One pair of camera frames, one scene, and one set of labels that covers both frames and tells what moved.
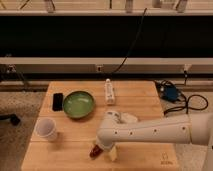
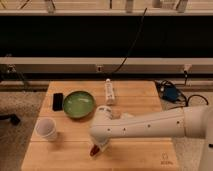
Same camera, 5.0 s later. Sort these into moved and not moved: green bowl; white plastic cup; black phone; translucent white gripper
Moved: translucent white gripper
Not moved: black phone; green bowl; white plastic cup
